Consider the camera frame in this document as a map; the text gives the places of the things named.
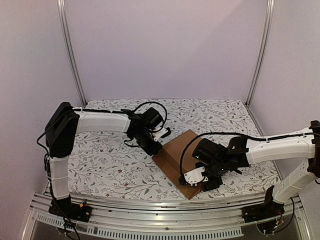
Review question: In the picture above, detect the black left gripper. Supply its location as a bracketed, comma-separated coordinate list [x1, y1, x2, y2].
[132, 130, 163, 157]

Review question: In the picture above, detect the brown cardboard box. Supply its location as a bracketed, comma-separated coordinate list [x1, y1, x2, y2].
[152, 129, 203, 200]

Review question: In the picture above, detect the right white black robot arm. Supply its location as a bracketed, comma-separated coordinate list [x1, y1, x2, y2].
[182, 120, 320, 223]

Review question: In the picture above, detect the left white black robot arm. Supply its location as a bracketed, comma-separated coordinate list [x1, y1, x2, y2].
[40, 102, 171, 222]

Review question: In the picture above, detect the white floral table cloth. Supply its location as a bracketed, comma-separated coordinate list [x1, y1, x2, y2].
[68, 99, 280, 202]

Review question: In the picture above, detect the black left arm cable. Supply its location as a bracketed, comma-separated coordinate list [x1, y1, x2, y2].
[123, 101, 168, 148]

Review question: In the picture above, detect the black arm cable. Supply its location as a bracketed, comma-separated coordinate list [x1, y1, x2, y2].
[176, 131, 313, 176]
[123, 101, 168, 148]

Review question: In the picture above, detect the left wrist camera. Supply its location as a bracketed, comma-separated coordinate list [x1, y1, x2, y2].
[152, 127, 171, 142]

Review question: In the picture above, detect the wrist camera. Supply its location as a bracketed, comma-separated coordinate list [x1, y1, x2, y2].
[178, 166, 209, 187]
[152, 127, 171, 142]

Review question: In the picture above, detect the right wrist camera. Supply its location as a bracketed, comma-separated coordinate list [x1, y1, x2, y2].
[178, 166, 209, 187]

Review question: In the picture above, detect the aluminium front rail frame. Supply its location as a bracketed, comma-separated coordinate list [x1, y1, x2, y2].
[21, 190, 316, 240]

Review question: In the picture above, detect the left aluminium corner post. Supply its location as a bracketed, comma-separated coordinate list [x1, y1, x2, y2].
[56, 0, 87, 106]

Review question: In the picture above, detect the aluminium corner post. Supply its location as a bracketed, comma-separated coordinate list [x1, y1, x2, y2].
[56, 0, 87, 106]
[246, 0, 275, 106]

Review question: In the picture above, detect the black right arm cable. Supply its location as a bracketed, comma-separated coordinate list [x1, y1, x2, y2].
[176, 131, 313, 176]

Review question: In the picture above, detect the right aluminium corner post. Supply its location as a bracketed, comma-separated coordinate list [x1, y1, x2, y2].
[246, 0, 275, 106]

